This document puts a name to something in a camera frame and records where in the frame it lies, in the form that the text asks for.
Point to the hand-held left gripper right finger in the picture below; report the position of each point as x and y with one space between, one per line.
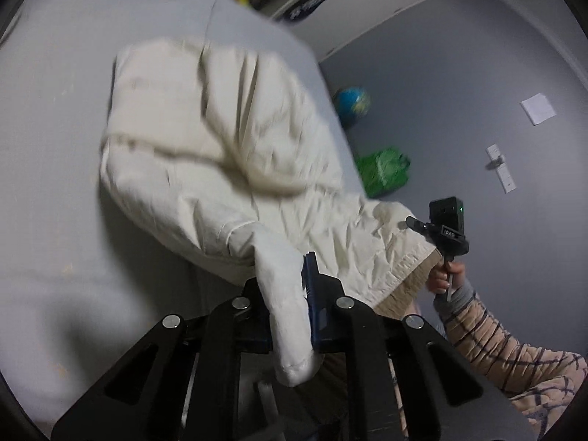
317 312

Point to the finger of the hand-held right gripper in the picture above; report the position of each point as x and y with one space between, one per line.
418 224

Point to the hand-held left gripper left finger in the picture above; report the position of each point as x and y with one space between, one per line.
252 326

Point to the cream fleece-lined jacket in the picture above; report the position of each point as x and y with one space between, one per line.
229 170

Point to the person's right forearm striped sleeve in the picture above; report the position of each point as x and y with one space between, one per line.
496 344

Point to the person's right hand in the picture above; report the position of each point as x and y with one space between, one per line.
438 280

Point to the green bag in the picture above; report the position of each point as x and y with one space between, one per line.
383 172

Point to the blue globe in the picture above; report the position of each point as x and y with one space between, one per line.
353 104

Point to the white paper sheet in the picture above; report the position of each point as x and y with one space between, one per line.
538 109

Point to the bed with grey sheet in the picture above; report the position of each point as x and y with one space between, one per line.
55 147

